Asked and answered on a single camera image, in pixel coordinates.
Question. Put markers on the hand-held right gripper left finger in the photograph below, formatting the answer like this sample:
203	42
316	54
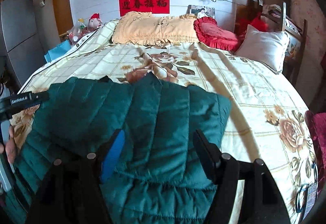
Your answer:
112	155

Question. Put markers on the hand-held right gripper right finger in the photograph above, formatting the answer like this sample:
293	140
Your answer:
203	157

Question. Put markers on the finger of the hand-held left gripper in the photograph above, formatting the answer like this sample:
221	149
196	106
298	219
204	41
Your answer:
40	97

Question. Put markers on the dark green quilted jacket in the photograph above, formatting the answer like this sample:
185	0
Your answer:
152	112

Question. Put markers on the person's left hand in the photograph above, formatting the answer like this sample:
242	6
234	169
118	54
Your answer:
10	147

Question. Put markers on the blue box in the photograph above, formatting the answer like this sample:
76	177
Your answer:
58	52

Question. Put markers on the grey refrigerator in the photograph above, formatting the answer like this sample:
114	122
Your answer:
20	35

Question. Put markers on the clear bag of bottles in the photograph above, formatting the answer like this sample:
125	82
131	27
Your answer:
76	33

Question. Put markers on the floral checked bedspread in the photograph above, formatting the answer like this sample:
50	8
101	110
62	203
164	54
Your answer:
229	81

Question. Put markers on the wooden door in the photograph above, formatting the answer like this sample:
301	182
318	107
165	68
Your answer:
63	17

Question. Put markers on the plush toy with red hat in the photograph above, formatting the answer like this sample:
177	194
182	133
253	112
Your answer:
94	21

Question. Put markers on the dark red velvet cloth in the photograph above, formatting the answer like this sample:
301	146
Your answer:
318	132

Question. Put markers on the red heart-shaped pillow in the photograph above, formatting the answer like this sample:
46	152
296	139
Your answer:
216	34

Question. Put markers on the white pillow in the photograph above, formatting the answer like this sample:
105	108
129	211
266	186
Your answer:
264	48

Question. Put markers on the yellow frilled pillow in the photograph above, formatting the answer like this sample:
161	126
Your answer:
152	27

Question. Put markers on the photo print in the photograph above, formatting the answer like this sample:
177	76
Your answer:
201	12

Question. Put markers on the wooden chair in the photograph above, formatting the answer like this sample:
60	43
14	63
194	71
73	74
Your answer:
296	35

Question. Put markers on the red wall banner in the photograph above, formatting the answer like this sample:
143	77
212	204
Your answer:
132	3

